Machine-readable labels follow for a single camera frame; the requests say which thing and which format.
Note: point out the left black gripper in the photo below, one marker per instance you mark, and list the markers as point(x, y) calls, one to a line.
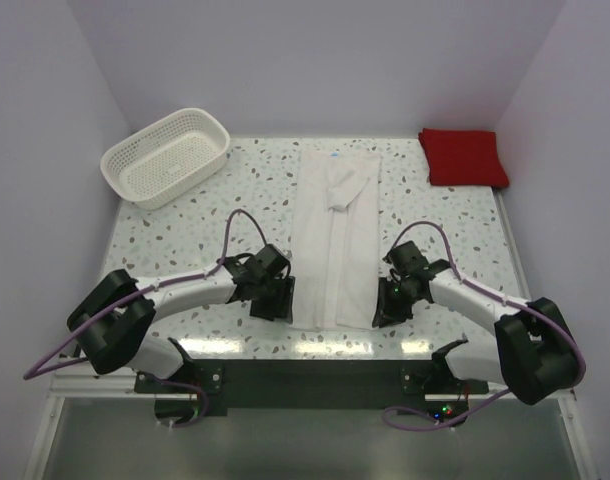
point(281, 307)

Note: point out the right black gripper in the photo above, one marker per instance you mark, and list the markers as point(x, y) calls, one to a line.
point(386, 314)

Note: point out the white t shirt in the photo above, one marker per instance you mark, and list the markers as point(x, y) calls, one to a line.
point(335, 241)

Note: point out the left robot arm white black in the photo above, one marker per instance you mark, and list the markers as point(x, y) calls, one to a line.
point(111, 324)

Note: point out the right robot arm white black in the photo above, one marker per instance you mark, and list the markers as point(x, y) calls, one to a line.
point(532, 351)

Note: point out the folded red t shirt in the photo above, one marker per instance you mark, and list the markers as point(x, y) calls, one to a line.
point(463, 158)

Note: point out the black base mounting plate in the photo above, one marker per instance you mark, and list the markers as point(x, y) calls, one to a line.
point(310, 382)

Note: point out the white plastic perforated basket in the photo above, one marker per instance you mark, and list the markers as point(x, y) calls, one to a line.
point(165, 159)

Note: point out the aluminium extrusion rail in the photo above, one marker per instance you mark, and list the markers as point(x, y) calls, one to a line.
point(81, 381)

